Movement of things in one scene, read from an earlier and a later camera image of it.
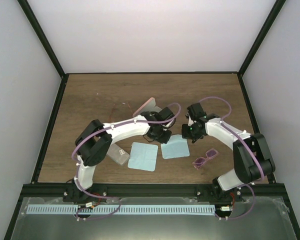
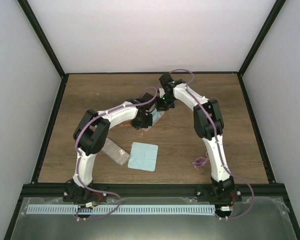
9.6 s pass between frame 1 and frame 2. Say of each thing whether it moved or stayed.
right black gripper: moved
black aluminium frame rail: stayed
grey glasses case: stayed
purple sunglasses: stayed
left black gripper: moved
